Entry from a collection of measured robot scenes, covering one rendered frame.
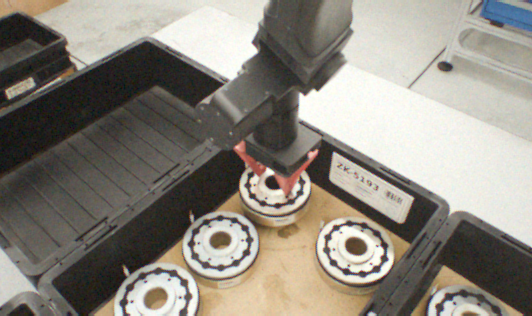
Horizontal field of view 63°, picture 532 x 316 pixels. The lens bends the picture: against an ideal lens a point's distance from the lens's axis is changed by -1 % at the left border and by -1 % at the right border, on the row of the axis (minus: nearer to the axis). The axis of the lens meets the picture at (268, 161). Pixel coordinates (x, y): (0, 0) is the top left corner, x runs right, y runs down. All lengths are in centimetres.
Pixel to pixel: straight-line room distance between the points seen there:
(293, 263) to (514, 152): 60
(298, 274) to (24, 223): 41
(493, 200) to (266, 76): 61
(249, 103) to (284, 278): 27
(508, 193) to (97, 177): 75
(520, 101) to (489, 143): 143
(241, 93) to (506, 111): 203
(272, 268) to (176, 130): 32
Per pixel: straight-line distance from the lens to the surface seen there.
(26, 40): 188
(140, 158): 76
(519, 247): 58
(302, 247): 63
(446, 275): 65
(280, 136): 52
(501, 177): 99
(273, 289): 59
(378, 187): 61
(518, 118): 236
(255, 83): 43
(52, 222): 72
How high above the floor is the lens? 136
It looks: 47 degrees down
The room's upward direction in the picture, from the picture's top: straight up
